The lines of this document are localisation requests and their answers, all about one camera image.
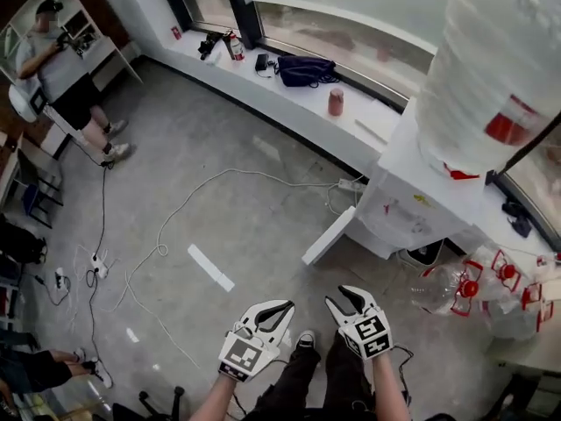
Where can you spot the person's black trousers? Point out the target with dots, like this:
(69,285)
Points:
(307,384)

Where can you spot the person's black white shoe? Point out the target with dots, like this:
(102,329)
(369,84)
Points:
(306,339)

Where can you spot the black backpack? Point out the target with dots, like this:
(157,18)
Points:
(22,241)

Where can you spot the small red box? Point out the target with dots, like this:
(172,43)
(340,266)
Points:
(175,32)

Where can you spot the black power adapter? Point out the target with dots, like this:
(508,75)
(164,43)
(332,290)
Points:
(261,62)

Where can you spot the white water dispenser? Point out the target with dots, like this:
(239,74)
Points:
(412,191)

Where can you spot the person's right forearm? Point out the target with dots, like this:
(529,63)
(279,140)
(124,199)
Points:
(390,388)

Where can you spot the large clear water bottle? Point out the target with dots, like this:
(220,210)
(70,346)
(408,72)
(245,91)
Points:
(486,59)

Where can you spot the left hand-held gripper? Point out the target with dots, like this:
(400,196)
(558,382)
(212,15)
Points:
(245,355)

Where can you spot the red cup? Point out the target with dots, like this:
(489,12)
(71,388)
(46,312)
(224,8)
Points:
(336,102)

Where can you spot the white shelf unit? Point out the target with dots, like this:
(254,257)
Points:
(109,55)

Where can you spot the bottle with red label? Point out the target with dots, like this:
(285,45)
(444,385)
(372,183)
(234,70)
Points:
(237,47)

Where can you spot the white paper strip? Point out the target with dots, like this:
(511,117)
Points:
(210,266)

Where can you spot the black stand pole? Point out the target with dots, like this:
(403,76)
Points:
(523,149)

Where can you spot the black clamp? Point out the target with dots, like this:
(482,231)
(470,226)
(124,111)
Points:
(518,217)

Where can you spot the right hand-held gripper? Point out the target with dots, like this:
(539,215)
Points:
(367,335)

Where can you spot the white floor power strip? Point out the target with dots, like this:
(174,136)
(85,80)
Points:
(100,265)

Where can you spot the black office chair base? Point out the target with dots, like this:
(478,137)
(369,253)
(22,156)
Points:
(151,404)

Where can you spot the black plug adapter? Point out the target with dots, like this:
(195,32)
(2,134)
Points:
(61,279)

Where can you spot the black metal chair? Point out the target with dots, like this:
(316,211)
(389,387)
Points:
(41,191)

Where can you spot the person's left forearm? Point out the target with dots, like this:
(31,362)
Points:
(217,397)

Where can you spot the empty clear bottle red cap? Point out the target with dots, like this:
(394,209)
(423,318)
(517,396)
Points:
(442,290)
(513,296)

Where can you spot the black device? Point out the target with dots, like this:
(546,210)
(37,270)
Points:
(208,44)

